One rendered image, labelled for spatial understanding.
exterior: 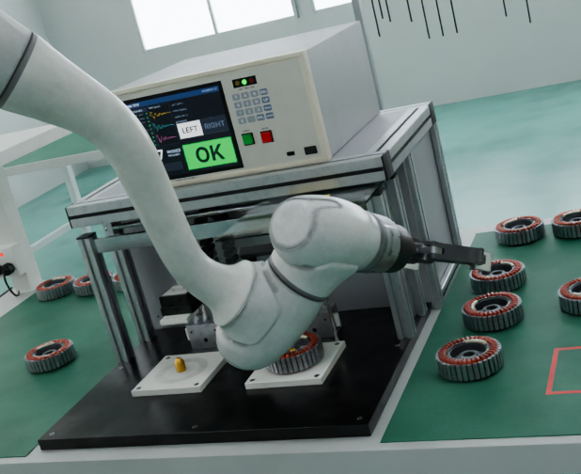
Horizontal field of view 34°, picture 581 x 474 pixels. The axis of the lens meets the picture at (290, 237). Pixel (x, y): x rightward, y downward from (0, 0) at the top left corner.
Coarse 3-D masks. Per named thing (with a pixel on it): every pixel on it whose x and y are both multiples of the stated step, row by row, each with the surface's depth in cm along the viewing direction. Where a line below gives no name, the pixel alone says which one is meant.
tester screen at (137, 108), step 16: (176, 96) 179; (192, 96) 177; (208, 96) 176; (144, 112) 182; (160, 112) 181; (176, 112) 180; (192, 112) 179; (208, 112) 178; (224, 112) 176; (160, 128) 182; (176, 128) 181; (160, 144) 183; (176, 144) 182; (176, 160) 183
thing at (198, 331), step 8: (192, 320) 198; (200, 320) 196; (208, 320) 195; (192, 328) 195; (200, 328) 194; (208, 328) 194; (192, 336) 196; (200, 336) 195; (208, 336) 194; (192, 344) 196; (200, 344) 196; (208, 344) 195; (216, 344) 194
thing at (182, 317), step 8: (176, 288) 189; (160, 296) 186; (168, 296) 185; (176, 296) 184; (184, 296) 184; (192, 296) 185; (168, 304) 186; (176, 304) 185; (184, 304) 184; (192, 304) 184; (200, 304) 187; (168, 312) 186; (176, 312) 185; (184, 312) 185; (192, 312) 184; (168, 320) 184; (176, 320) 183; (184, 320) 183
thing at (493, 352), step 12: (480, 336) 164; (444, 348) 163; (456, 348) 164; (468, 348) 164; (480, 348) 163; (492, 348) 159; (444, 360) 159; (456, 360) 158; (468, 360) 157; (480, 360) 156; (492, 360) 157; (444, 372) 159; (456, 372) 158; (468, 372) 156; (480, 372) 156; (492, 372) 157
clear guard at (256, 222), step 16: (320, 192) 173; (336, 192) 171; (352, 192) 168; (368, 192) 165; (256, 208) 174; (272, 208) 171; (240, 224) 166; (256, 224) 163; (224, 240) 159; (240, 240) 158; (256, 240) 156; (224, 256) 158
